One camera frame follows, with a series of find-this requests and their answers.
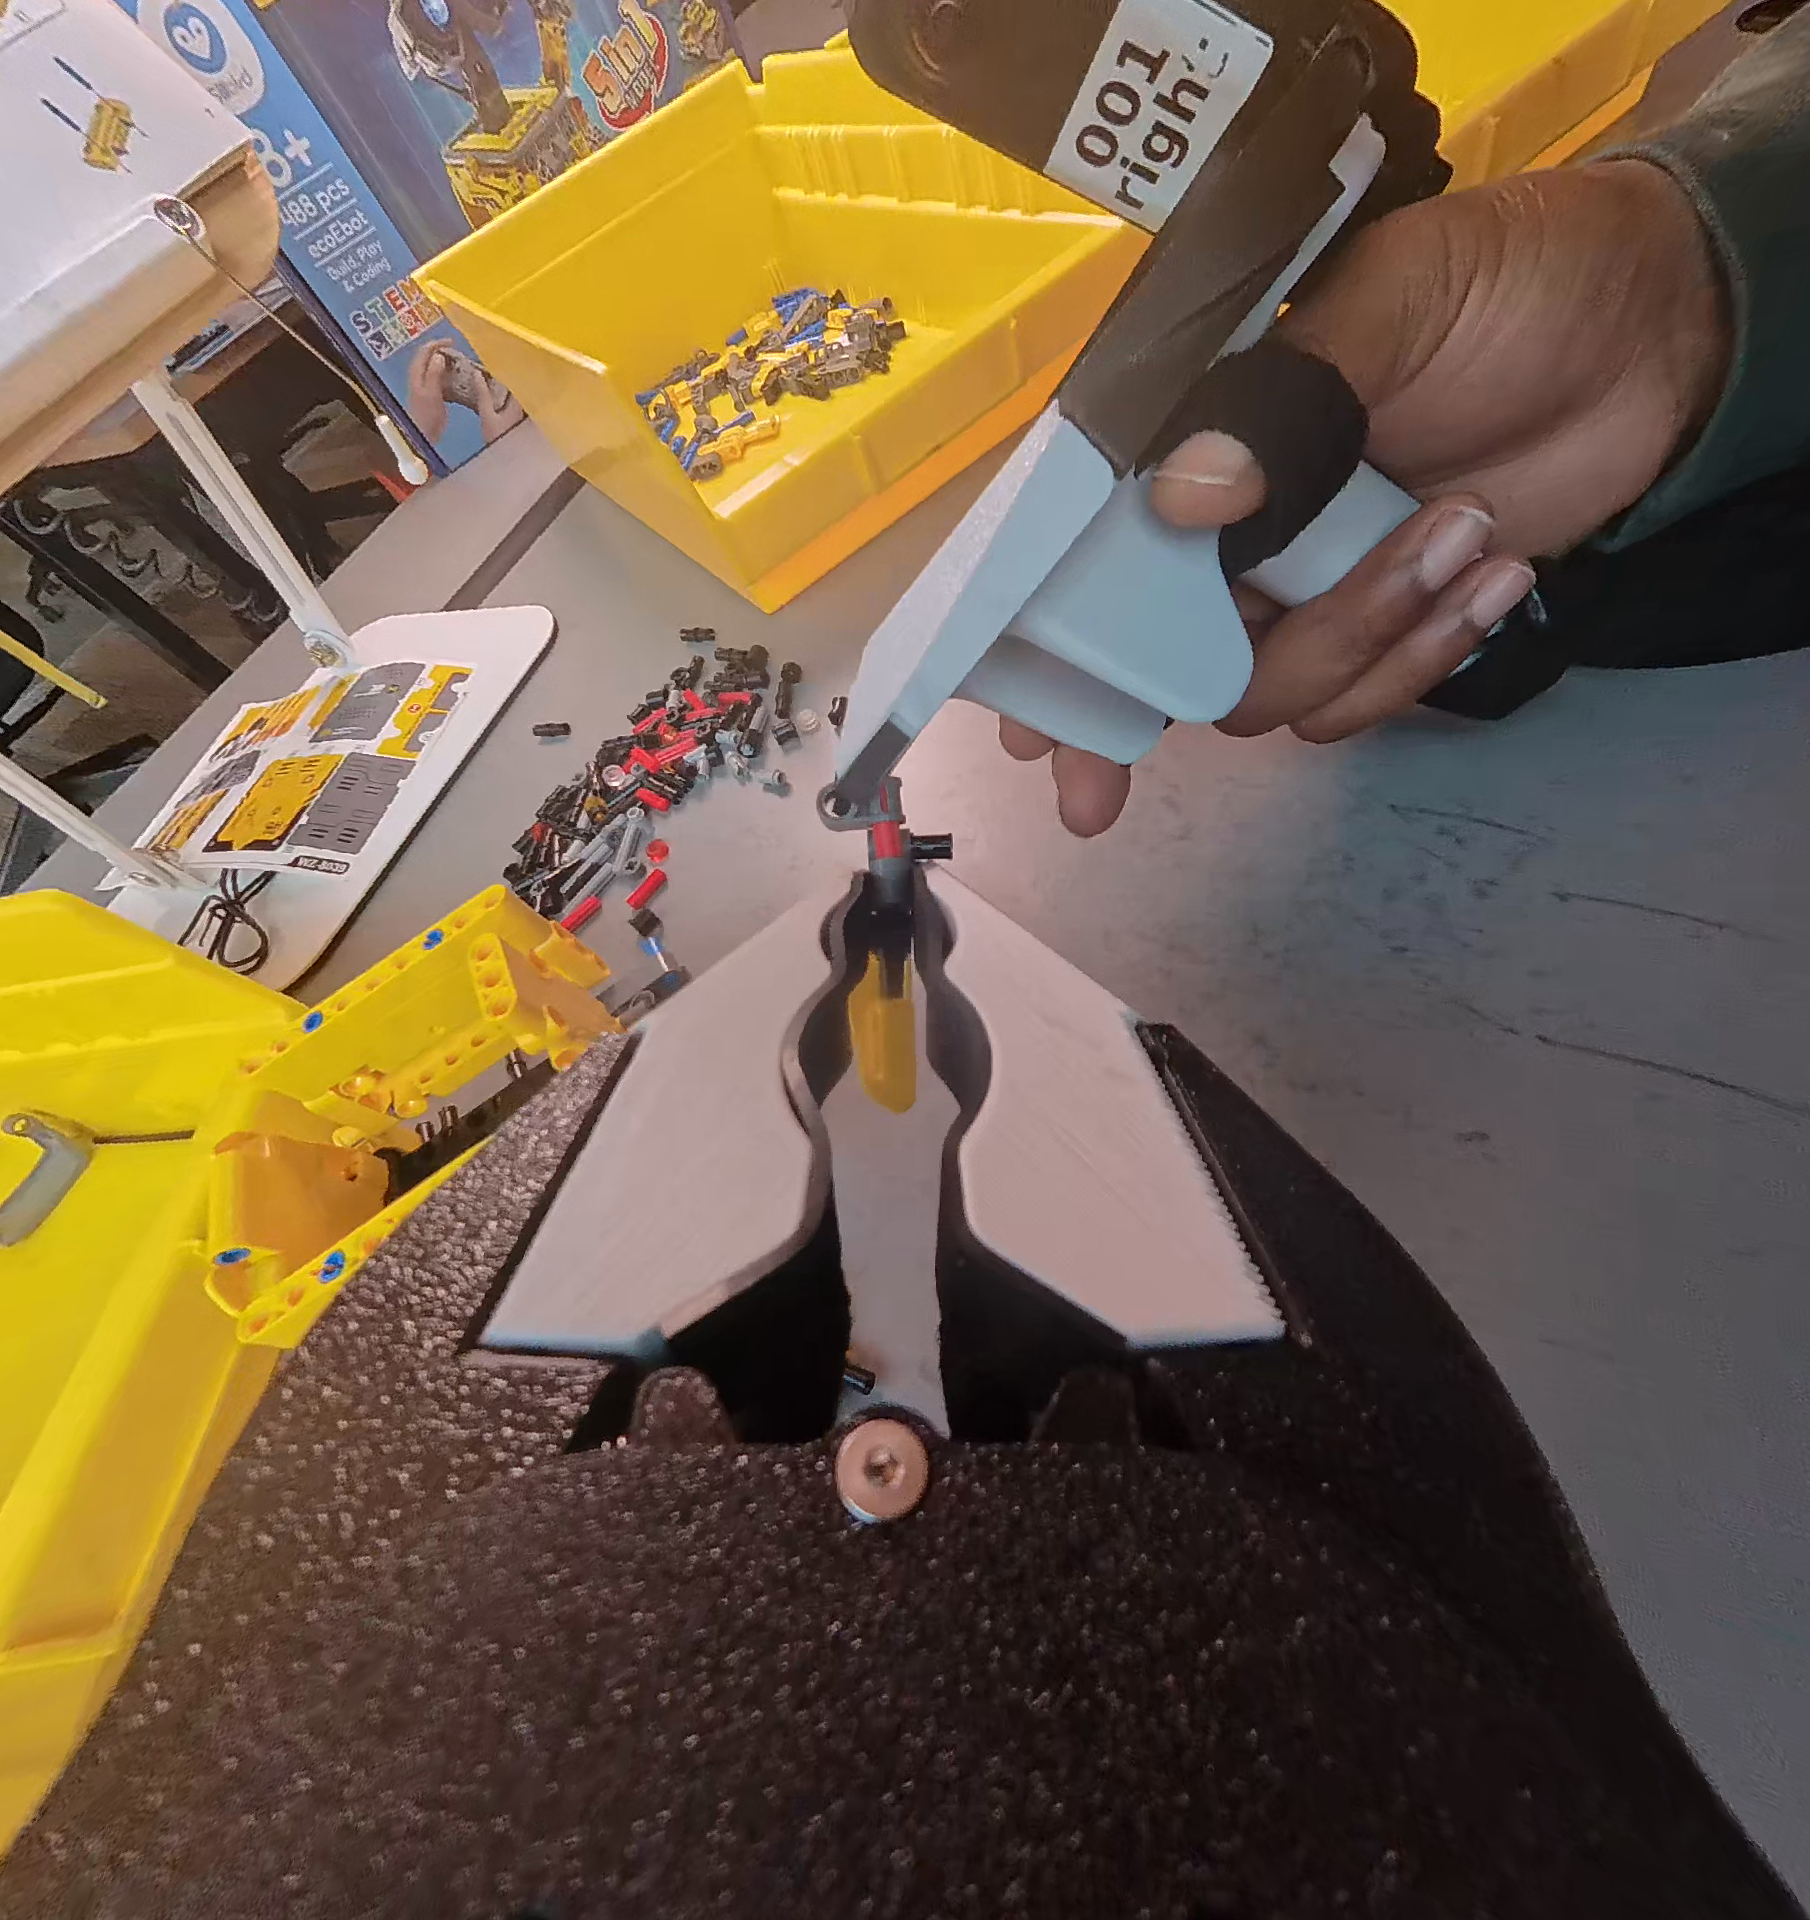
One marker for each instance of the person's right hand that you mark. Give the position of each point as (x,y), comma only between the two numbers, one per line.
(1505,391)

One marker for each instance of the blue robot kit box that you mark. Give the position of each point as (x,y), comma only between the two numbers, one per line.
(455,121)

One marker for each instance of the red lego pin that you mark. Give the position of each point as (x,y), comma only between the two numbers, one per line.
(888,846)

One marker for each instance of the small yellow lego subassembly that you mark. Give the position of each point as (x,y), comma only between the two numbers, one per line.
(884,1022)

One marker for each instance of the pile of small lego pins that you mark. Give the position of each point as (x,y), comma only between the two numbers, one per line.
(666,787)

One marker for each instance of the grey lego connector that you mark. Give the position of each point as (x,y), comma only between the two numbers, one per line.
(856,800)

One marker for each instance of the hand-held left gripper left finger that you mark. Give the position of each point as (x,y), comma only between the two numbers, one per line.
(666,1201)

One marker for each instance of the printed instruction sheet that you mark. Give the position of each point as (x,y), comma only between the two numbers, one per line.
(291,752)

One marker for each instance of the empty yellow storage bin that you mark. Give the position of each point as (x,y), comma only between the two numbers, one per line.
(1567,76)

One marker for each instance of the large yellow storage bin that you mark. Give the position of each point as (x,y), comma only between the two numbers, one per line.
(65,1441)

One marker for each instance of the heap of lego parts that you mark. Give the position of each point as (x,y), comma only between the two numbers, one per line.
(769,377)

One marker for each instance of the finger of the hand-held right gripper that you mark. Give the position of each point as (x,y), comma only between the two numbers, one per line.
(1115,648)
(981,587)

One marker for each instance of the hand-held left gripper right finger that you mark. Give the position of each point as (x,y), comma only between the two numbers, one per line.
(1115,1201)

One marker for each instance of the yellow bin with small parts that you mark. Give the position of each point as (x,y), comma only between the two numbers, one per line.
(637,332)

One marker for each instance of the yellow black lego model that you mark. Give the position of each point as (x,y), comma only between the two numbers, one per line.
(425,1036)

